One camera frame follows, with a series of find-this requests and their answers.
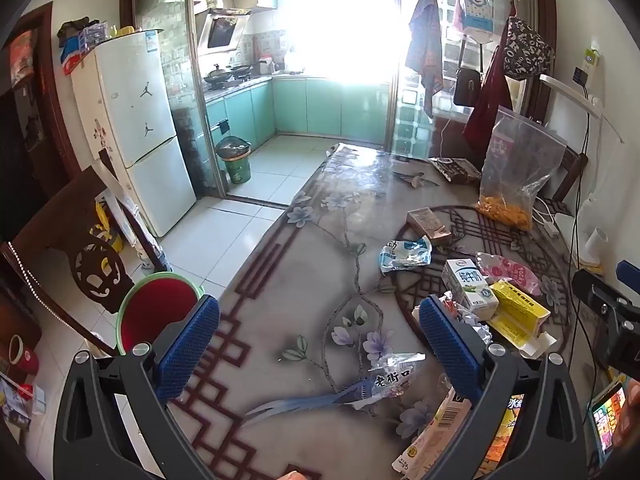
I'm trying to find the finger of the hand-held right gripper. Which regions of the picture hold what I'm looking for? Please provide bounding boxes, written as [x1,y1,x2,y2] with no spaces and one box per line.
[616,260,640,287]
[572,269,623,317]

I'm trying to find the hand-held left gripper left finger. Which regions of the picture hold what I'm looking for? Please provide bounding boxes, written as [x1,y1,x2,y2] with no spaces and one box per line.
[54,295,221,480]

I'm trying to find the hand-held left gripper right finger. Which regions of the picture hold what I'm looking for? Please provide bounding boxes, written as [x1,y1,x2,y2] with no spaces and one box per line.
[418,295,588,480]

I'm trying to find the foil wrapper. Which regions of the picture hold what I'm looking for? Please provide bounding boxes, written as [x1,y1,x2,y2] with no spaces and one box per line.
[412,295,494,344]

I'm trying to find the red bucket with green rim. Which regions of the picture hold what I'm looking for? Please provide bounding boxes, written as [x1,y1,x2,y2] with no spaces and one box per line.
[116,272,206,356]

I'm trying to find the white and green milk carton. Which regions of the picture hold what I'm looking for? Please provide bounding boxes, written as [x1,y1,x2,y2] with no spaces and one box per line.
[441,258,500,321]

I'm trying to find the clear wrapper with blue print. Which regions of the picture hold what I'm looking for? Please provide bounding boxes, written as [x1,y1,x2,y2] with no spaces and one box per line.
[245,352,427,428]

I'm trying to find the cream packet with barcode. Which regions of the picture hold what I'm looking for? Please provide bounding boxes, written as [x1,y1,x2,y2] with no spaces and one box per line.
[391,387,474,475]

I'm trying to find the yellow cardboard box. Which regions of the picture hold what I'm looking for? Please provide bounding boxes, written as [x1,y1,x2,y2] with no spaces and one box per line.
[487,280,557,359]

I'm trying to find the pink strawberry print wrapper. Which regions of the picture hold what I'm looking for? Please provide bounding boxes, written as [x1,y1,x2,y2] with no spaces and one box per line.
[475,251,543,297]

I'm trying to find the orange snack packet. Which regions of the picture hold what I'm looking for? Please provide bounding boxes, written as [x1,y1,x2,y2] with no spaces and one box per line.
[475,392,526,478]

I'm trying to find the blue and white wrapper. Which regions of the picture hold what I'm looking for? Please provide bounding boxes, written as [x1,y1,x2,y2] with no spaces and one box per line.
[378,236,432,275]

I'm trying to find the small brown carton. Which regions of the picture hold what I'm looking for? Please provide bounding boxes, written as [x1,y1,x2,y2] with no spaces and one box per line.
[406,208,452,246]

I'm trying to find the black shoulder bag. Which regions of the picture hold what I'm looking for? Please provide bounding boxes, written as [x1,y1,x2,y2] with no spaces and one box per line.
[453,35,484,107]

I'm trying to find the green trash bin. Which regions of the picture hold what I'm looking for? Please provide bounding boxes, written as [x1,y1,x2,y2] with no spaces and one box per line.
[215,136,252,185]

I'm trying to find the person's right hand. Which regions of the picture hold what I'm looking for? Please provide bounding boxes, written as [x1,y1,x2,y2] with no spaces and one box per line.
[612,379,640,450]

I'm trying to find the white plastic appliance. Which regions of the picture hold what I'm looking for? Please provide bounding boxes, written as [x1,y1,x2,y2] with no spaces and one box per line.
[570,192,640,273]

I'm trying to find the plain wooden chair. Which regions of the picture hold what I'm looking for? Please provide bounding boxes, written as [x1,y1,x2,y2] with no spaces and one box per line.
[537,144,590,206]

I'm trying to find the zip bag of orange snacks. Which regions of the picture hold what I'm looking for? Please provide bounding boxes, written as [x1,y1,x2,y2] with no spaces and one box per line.
[474,106,568,231]

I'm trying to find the yellow toy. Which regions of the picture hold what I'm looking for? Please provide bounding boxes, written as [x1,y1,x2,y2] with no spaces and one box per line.
[90,200,125,254]

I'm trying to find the red mug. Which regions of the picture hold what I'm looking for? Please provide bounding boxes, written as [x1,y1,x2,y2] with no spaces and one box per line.
[9,334,40,374]

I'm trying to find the carved wooden chair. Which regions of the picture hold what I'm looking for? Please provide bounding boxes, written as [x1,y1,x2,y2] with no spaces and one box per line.
[9,165,168,357]

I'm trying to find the dark snack packet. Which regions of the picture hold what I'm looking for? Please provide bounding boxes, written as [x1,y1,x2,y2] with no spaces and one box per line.
[430,156,482,185]

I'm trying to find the dark red garment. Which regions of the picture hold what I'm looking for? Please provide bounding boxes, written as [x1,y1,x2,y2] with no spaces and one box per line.
[462,45,516,149]

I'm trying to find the white refrigerator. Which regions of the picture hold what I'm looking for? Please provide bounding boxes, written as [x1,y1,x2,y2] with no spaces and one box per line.
[71,30,197,238]

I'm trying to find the black patterned bag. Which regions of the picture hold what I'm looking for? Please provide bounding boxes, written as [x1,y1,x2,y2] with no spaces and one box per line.
[502,17,556,80]

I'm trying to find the dark wooden cabinet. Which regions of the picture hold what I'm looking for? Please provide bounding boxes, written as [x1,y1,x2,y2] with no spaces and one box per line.
[0,2,82,243]

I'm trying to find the black wok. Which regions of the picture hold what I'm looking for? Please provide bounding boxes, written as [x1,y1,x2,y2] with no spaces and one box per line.
[204,64,233,86]

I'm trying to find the teal kitchen base cabinets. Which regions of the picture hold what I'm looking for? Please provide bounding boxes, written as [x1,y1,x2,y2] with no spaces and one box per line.
[202,76,391,196]

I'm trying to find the blue and red hanging towel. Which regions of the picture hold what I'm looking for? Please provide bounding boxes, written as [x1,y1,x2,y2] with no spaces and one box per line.
[405,0,445,118]

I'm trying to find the smiley face paper bag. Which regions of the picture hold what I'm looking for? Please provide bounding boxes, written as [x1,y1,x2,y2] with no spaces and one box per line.
[452,0,496,43]

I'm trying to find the blue and red box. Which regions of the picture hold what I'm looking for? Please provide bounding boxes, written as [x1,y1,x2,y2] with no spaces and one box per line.
[61,36,96,76]

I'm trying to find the range hood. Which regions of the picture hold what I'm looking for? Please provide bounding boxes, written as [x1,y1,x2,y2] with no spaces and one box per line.
[197,7,251,53]

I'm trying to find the clear plastic box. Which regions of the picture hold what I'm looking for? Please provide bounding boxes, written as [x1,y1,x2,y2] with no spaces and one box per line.
[80,24,109,51]

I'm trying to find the dark cloth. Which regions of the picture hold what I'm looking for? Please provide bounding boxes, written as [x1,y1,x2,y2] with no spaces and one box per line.
[57,19,101,43]

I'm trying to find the black cable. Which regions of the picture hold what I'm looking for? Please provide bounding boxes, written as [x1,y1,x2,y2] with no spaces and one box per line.
[569,85,601,361]

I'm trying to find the white charger with cable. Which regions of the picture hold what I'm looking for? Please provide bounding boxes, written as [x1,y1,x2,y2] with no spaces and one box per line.
[531,199,562,239]

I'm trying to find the white bead string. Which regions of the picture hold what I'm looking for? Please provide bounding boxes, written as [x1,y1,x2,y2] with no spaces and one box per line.
[2,240,121,357]

